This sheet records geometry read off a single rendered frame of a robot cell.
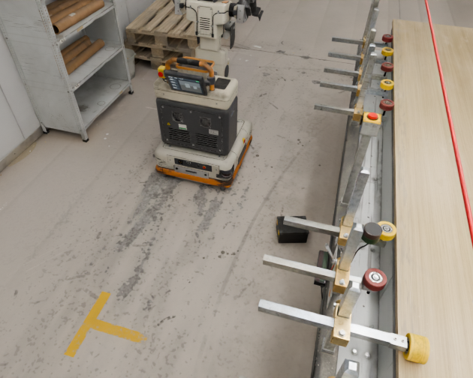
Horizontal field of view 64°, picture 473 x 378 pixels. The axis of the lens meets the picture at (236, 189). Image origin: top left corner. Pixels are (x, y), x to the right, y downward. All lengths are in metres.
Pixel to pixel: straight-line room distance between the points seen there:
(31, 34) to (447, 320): 3.08
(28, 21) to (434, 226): 2.88
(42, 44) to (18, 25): 0.19
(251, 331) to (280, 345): 0.17
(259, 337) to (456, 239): 1.16
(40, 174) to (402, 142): 2.69
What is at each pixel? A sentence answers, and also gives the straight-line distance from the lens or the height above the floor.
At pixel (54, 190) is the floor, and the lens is 3.26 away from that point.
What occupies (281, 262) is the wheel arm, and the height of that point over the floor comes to 0.86.
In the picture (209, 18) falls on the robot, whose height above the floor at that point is 1.15.
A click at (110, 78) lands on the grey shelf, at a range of 4.29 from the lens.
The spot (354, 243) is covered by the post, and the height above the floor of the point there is 1.04.
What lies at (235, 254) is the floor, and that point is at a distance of 2.57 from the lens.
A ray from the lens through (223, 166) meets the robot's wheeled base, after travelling 2.78.
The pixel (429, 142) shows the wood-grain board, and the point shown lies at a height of 0.90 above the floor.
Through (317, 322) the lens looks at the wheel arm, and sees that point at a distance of 1.29.
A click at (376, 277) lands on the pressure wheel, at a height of 0.91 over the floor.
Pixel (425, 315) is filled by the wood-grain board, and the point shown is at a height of 0.90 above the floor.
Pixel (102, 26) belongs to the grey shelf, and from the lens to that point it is 4.07.
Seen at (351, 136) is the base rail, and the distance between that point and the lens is 2.46.
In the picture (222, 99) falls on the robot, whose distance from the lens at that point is 2.53.
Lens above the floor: 2.09
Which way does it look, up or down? 45 degrees down
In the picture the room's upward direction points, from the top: 1 degrees clockwise
